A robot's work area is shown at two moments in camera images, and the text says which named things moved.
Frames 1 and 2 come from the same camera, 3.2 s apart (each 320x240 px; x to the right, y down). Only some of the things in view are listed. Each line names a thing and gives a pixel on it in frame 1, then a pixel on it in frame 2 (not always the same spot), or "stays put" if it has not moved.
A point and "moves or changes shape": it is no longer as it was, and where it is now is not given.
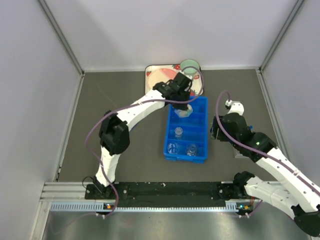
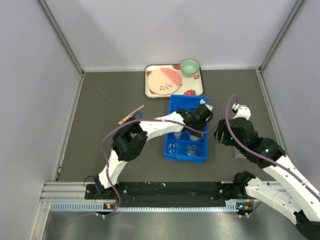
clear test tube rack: [238, 155] stays put
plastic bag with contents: [184, 113] moves or changes shape
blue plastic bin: [186, 139] stays put
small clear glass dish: [178, 132] stays put
